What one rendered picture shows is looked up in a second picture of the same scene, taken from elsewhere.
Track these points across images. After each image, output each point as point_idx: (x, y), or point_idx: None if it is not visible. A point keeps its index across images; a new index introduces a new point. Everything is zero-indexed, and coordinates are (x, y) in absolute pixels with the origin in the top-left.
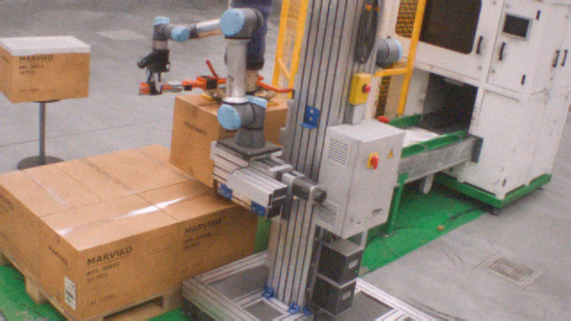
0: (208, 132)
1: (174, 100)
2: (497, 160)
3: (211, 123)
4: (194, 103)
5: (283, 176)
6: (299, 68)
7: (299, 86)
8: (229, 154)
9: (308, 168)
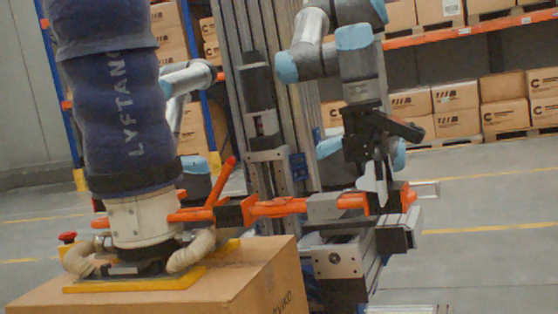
0: (292, 285)
1: (233, 310)
2: None
3: (290, 262)
4: (253, 269)
5: None
6: (297, 86)
7: (302, 110)
8: (366, 236)
9: None
